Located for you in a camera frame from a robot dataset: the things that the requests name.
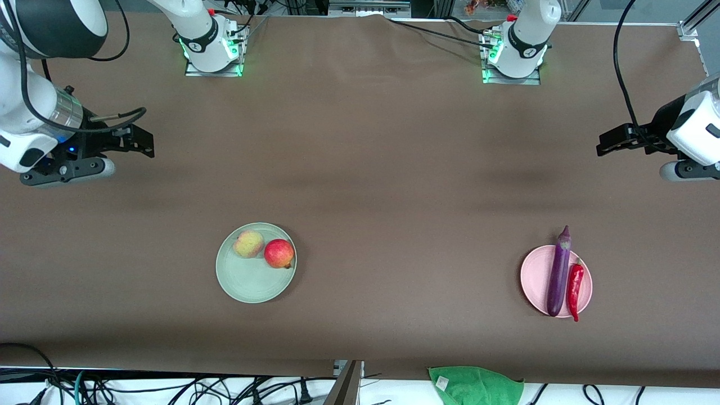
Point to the green cloth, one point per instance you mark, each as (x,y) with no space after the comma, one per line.
(475,388)

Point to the grey-brown slanted post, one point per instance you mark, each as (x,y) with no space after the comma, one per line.
(346,388)

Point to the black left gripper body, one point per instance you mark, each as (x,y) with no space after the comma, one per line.
(661,127)

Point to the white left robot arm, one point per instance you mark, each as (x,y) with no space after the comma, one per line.
(523,50)

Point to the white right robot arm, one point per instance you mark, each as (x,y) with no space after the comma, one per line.
(22,101)

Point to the grey metal device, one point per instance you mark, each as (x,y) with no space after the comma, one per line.
(365,8)

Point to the pink round plate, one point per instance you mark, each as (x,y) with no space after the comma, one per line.
(537,281)

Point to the long purple eggplant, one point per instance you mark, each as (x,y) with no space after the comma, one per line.
(559,275)

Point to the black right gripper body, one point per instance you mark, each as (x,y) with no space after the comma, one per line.
(95,142)

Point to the pale green round plate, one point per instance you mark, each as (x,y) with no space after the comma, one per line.
(253,281)

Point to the red round apple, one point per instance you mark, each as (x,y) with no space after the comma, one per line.
(279,253)

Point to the brown table cover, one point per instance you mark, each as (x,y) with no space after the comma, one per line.
(360,140)

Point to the yellow-pink peach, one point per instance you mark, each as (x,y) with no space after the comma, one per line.
(248,244)

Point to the orange small object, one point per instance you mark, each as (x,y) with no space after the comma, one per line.
(477,7)

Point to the red chili pepper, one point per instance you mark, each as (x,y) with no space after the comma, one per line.
(575,287)

